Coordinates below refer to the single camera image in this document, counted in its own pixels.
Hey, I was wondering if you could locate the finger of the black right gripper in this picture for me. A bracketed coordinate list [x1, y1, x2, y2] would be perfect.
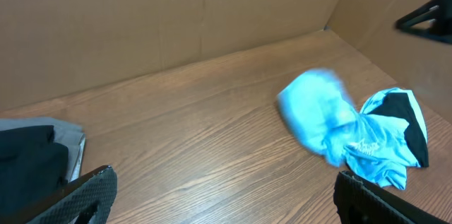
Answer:
[394, 0, 451, 45]

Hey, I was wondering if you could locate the folded grey garment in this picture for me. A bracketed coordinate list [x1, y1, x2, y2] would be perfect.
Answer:
[1, 117, 85, 182]

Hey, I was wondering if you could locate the folded black garment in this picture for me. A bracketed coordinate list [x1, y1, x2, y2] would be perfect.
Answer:
[1, 125, 69, 216]

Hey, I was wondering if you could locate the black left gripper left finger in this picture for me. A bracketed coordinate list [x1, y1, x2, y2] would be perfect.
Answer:
[0, 165, 118, 224]

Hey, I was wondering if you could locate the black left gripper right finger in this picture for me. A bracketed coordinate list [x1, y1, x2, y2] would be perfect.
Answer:
[333, 171, 446, 224]

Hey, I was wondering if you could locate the light blue printed t-shirt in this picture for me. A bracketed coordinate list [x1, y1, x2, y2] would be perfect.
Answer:
[277, 69, 429, 190]

